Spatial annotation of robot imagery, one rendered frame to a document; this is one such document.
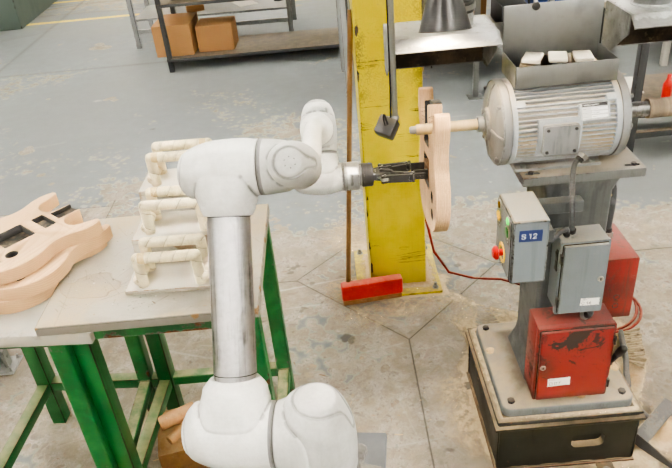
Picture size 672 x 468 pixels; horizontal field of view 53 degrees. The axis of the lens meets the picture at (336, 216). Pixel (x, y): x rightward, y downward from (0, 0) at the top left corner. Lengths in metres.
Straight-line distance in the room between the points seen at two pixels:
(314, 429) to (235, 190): 0.55
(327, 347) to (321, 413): 1.60
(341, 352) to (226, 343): 1.55
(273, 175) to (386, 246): 1.82
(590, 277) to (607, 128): 0.46
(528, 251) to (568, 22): 0.67
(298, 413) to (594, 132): 1.12
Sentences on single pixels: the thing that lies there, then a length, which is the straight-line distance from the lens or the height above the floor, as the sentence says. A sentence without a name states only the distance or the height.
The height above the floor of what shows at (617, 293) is 0.65.
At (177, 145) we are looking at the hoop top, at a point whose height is 1.20.
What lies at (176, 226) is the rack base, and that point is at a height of 1.02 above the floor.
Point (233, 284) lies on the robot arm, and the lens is 1.54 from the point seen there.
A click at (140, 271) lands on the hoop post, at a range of 1.99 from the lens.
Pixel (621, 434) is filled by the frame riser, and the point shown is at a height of 0.13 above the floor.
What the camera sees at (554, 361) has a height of 0.49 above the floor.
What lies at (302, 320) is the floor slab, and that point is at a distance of 3.26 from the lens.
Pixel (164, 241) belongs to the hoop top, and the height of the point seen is 1.04.
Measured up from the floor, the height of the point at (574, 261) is 0.87.
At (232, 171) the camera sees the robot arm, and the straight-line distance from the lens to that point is 1.51.
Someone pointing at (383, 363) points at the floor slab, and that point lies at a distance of 3.00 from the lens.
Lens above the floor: 2.07
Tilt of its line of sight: 31 degrees down
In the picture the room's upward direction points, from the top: 6 degrees counter-clockwise
